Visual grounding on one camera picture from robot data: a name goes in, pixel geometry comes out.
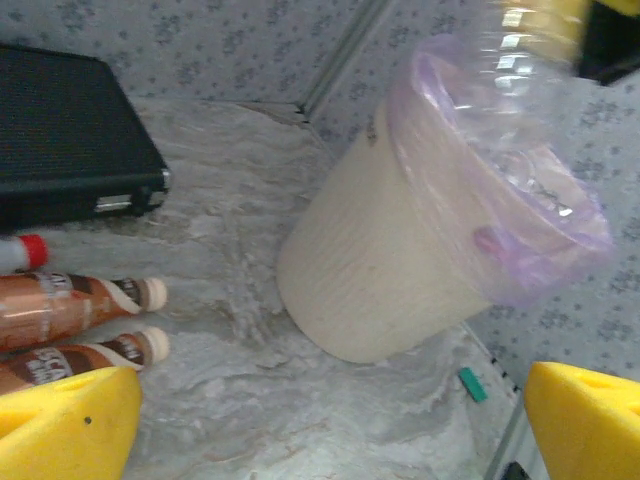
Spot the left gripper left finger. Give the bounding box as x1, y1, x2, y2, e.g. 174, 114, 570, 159
0, 366, 144, 480

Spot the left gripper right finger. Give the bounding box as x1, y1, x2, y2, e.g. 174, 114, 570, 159
524, 360, 640, 480

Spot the clear water bottle red-white label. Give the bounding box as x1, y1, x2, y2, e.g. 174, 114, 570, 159
439, 0, 589, 221

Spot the brown coffee drink bottle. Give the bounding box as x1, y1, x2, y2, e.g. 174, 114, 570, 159
0, 272, 169, 351
0, 327, 171, 396

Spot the purple plastic bin liner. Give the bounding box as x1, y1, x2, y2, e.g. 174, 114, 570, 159
387, 33, 615, 309

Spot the beige waste bin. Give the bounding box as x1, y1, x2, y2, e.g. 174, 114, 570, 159
276, 34, 615, 365

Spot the teal marker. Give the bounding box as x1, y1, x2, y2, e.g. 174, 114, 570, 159
458, 367, 489, 404

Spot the white label bottle red cap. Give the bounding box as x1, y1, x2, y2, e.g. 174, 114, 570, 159
0, 233, 51, 271

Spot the black hard case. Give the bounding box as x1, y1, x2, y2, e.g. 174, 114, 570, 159
0, 42, 171, 234

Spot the aluminium side rail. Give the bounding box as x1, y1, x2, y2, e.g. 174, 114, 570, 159
492, 399, 534, 480

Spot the aluminium corner post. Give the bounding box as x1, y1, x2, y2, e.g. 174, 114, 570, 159
299, 0, 396, 119

